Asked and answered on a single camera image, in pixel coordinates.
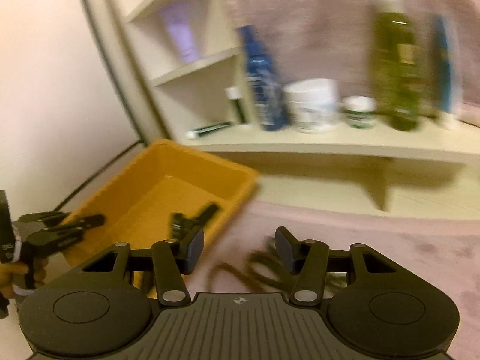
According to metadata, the white corner shelf unit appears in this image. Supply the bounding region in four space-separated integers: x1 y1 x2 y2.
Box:
107 0 479 218

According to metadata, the brown bead necklace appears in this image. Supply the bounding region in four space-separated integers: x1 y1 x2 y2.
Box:
206 235 346 301

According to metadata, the left hand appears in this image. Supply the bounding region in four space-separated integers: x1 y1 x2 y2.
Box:
0 258 49 299

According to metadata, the white cream jar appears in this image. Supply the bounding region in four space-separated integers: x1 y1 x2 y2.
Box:
283 78 340 133

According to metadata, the small green jar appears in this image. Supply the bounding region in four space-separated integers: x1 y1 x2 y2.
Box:
343 96 377 129

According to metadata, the blue white tube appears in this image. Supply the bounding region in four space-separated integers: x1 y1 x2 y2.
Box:
432 12 463 130

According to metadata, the orange plastic tray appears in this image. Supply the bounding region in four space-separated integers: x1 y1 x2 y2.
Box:
59 138 260 300

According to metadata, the dark green lying tube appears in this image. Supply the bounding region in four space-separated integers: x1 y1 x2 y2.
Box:
185 121 233 140

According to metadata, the black camera box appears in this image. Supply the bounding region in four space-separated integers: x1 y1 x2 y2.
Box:
0 190 21 263

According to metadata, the pink hanging blanket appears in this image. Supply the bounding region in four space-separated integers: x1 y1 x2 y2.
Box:
224 0 479 125

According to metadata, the green spray bottle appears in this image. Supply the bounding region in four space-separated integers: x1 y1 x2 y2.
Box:
371 0 424 131

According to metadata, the blue spray bottle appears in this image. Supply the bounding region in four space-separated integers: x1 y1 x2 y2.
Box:
238 25 288 132

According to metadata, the black hair clip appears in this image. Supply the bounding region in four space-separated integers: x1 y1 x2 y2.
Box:
170 203 220 241

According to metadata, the purple tube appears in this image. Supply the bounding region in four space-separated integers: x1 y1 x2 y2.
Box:
158 1 200 63

